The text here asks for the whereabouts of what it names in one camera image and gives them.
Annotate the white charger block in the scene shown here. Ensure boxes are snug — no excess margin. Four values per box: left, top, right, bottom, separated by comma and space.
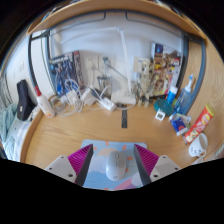
65, 90, 78, 104
80, 87, 98, 107

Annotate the blue tissue pack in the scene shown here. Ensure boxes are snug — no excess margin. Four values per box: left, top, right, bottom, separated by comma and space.
169, 113, 192, 137

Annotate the grey computer mouse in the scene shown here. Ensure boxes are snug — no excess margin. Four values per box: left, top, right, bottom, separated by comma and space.
105, 150, 128, 182

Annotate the white cable bundle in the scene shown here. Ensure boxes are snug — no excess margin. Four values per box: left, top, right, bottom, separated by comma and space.
49, 79, 84, 117

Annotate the blue and white tube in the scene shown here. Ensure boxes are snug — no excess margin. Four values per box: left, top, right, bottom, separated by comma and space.
165, 85, 179, 105

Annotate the black pouch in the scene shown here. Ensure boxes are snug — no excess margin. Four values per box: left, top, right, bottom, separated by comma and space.
16, 79, 37, 122

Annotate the white mug with black lettering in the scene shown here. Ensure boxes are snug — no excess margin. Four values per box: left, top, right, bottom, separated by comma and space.
188, 132, 209, 158

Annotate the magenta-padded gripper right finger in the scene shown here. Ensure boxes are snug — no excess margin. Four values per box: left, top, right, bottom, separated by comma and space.
133, 143, 183, 187

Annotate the red and orange chips can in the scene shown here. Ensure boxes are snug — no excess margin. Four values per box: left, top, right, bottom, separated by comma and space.
183, 104, 215, 145

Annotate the colourful model kit box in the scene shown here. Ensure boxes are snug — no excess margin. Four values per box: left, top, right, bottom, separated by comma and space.
149, 41, 184, 98

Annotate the clear glass cup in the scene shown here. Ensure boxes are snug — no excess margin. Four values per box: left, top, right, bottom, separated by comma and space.
97, 75, 113, 94

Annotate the small white square clock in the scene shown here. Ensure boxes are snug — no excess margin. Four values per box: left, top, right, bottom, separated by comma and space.
154, 109, 166, 122

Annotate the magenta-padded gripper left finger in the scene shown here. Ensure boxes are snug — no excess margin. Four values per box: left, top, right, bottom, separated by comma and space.
44, 143, 94, 188

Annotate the teal round tin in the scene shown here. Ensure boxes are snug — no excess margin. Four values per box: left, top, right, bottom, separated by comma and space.
153, 98, 175, 118

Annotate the white power strip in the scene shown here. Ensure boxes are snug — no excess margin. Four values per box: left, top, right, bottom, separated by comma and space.
96, 96, 117, 112

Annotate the white bottle with red cap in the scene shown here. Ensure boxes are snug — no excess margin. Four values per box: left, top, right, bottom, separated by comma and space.
34, 85, 56, 119

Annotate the blue model kit box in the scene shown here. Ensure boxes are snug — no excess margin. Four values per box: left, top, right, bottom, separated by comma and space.
47, 50, 84, 98

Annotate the tan robot model figure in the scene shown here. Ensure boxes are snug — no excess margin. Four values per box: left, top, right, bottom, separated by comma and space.
134, 58, 168, 108

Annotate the teal cloth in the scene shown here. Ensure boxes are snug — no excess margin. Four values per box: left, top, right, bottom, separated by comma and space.
0, 103, 18, 143

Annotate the light blue cloud mouse pad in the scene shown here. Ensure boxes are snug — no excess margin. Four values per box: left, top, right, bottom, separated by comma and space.
79, 139, 148, 192

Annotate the blue spray bottle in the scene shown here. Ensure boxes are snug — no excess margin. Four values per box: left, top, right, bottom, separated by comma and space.
173, 73, 195, 116

